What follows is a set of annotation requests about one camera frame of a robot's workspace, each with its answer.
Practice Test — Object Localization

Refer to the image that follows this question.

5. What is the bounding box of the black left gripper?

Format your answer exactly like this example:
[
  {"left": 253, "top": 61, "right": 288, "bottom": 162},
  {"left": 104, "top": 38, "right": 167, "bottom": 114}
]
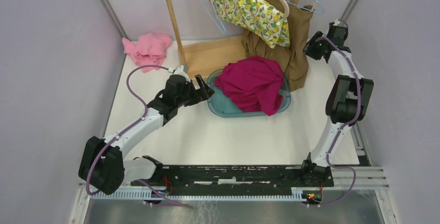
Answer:
[{"left": 176, "top": 75, "right": 214, "bottom": 107}]

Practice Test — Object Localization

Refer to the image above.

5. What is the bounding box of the wooden clothes rack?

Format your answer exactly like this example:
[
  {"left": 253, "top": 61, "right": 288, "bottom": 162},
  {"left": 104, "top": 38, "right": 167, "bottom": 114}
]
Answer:
[{"left": 166, "top": 0, "right": 284, "bottom": 78}]

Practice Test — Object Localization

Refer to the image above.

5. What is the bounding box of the magenta cloth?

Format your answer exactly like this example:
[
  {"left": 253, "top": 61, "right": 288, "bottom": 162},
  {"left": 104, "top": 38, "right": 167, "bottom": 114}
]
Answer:
[{"left": 214, "top": 55, "right": 284, "bottom": 116}]

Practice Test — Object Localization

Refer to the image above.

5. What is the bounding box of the brown skirt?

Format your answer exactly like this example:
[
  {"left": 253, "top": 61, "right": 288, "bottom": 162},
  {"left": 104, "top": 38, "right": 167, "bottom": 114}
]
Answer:
[{"left": 242, "top": 5, "right": 313, "bottom": 92}]

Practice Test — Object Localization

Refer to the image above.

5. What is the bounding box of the yellow patterned cloth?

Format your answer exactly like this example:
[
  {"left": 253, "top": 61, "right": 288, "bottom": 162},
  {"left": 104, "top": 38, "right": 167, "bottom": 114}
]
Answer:
[{"left": 211, "top": 0, "right": 290, "bottom": 48}]

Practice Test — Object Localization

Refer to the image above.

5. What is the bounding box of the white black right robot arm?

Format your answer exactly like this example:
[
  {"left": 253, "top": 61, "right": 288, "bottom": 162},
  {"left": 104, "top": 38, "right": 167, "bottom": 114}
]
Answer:
[{"left": 299, "top": 19, "right": 374, "bottom": 187}]

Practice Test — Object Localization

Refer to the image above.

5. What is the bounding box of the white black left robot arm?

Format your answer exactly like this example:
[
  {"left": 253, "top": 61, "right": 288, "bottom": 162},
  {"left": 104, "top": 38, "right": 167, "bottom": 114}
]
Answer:
[{"left": 78, "top": 75, "right": 215, "bottom": 195}]

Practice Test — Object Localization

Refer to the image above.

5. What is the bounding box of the teal plastic basket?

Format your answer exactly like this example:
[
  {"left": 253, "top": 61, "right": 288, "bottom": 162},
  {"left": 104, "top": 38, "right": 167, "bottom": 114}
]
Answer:
[{"left": 207, "top": 69, "right": 291, "bottom": 118}]

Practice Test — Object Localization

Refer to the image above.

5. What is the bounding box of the pink crumpled cloth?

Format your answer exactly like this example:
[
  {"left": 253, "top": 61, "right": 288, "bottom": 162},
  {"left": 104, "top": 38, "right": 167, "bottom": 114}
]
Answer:
[{"left": 122, "top": 33, "right": 173, "bottom": 73}]

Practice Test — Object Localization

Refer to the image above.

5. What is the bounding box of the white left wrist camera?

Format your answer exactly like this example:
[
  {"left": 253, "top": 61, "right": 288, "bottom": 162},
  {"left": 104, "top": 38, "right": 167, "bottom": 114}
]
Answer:
[{"left": 168, "top": 64, "right": 190, "bottom": 81}]

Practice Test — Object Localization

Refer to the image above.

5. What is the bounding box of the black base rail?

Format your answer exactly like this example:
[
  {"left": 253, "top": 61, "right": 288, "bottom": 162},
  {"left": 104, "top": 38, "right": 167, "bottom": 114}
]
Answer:
[{"left": 146, "top": 165, "right": 334, "bottom": 197}]

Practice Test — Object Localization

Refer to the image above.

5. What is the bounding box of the white slotted cable duct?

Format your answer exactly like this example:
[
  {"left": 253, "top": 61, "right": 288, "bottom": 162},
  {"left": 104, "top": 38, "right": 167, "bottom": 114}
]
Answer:
[{"left": 91, "top": 188, "right": 318, "bottom": 203}]

